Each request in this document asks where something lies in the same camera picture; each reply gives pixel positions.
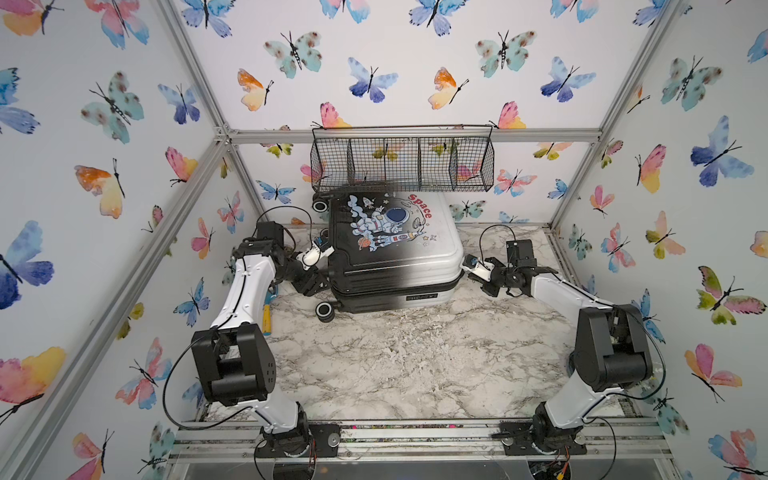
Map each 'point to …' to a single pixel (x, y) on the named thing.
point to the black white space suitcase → (391, 251)
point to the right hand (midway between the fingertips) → (480, 268)
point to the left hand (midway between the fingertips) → (319, 272)
